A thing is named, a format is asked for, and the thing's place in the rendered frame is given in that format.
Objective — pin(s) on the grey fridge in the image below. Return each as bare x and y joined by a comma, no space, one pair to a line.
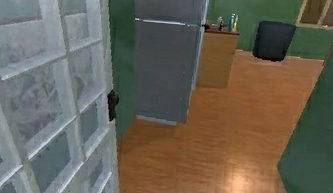
164,60

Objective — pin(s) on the wooden counter cabinet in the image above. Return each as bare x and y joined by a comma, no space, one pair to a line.
216,57

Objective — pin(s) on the small dark bottle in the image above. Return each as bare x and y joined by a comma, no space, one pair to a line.
219,23

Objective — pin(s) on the grey bottle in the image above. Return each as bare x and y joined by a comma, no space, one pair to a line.
231,22

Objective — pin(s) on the green bottle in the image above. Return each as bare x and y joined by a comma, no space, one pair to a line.
235,23

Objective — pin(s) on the black bin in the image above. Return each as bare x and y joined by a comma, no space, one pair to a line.
273,40

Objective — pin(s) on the white glass-paned room door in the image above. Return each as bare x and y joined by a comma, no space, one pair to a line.
38,90

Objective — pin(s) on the window with pale frame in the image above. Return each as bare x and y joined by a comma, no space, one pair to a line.
320,12

